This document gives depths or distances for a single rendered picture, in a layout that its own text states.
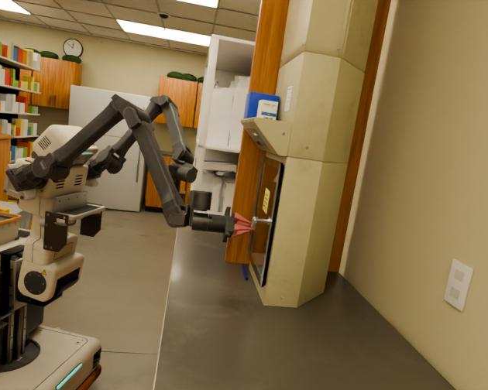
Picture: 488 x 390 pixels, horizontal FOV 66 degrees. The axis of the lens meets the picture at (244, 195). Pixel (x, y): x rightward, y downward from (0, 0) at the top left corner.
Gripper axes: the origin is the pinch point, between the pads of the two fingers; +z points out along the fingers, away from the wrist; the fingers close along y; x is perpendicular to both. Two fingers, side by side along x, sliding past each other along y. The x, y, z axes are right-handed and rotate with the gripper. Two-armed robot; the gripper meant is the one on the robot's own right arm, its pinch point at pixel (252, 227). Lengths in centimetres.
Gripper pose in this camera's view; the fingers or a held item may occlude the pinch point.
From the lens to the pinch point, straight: 123.8
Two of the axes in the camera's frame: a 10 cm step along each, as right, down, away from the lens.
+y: 0.2, -8.6, 5.2
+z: 9.8, 1.2, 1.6
